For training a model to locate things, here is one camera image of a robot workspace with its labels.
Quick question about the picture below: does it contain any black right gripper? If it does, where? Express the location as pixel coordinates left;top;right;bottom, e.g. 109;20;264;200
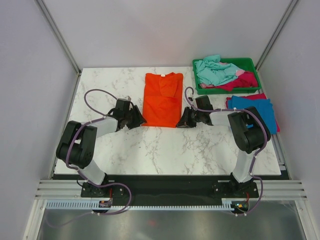
176;106;203;129

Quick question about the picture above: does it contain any orange t-shirt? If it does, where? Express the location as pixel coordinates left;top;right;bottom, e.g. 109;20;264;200
142;72;184;128

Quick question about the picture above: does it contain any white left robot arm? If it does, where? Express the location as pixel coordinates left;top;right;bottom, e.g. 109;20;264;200
56;98;147;197

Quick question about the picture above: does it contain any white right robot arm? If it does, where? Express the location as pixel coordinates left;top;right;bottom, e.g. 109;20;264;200
176;95;271;197

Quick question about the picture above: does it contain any teal t-shirt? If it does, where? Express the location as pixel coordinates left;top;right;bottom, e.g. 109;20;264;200
194;54;244;86

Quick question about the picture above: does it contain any pink t-shirt in bin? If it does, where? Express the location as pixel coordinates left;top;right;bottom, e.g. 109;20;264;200
198;62;245;90

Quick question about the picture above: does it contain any magenta t-shirt in bin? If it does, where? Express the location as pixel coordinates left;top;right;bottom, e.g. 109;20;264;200
219;71;259;92

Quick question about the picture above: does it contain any folded blue t-shirt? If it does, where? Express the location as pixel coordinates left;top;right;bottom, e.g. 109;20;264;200
229;95;277;135

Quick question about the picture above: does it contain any green plastic bin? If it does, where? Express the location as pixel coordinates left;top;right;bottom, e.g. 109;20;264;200
192;55;261;95

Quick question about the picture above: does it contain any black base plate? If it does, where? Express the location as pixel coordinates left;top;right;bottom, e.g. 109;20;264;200
80;175;259;207

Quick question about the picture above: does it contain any white slotted cable duct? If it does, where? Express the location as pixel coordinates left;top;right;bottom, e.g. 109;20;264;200
46;198;251;210

